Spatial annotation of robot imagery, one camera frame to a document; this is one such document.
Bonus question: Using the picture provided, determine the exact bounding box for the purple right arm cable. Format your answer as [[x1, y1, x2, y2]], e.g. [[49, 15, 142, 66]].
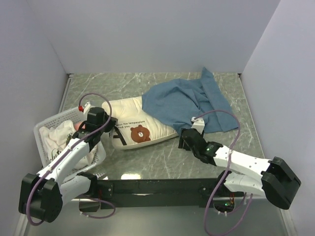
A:
[[191, 109, 253, 236]]

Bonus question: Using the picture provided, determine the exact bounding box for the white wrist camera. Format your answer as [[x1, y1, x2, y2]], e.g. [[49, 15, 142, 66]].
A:
[[78, 102, 95, 116], [191, 117, 205, 135]]

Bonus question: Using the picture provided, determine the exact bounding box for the pink cloth in basket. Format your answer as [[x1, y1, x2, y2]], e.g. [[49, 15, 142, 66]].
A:
[[74, 121, 85, 131]]

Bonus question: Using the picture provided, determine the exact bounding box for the cream bear print pillow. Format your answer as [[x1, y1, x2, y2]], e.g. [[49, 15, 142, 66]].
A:
[[102, 96, 178, 150]]

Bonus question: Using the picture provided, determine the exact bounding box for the blue fabric pillowcase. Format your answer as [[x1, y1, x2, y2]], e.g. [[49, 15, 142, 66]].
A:
[[142, 68, 238, 134]]

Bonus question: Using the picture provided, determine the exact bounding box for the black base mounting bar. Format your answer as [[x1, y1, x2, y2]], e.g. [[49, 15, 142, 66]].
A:
[[68, 178, 247, 213]]

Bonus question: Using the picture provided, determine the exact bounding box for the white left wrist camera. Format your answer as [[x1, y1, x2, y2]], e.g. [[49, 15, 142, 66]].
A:
[[78, 102, 95, 116]]

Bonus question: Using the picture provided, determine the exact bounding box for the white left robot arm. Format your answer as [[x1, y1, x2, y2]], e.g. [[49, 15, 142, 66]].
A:
[[18, 107, 115, 226]]

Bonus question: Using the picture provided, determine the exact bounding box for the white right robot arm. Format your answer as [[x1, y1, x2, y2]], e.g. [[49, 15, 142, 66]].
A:
[[181, 128, 301, 210]]

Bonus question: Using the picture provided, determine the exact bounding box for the white plastic laundry basket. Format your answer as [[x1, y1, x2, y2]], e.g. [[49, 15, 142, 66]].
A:
[[33, 108, 106, 179]]

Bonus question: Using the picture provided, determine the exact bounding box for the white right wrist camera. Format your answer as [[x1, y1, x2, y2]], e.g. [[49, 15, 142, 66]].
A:
[[191, 117, 205, 135]]

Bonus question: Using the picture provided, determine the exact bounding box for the white printed cloth in basket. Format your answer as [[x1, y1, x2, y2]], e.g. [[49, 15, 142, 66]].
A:
[[39, 120, 106, 170]]

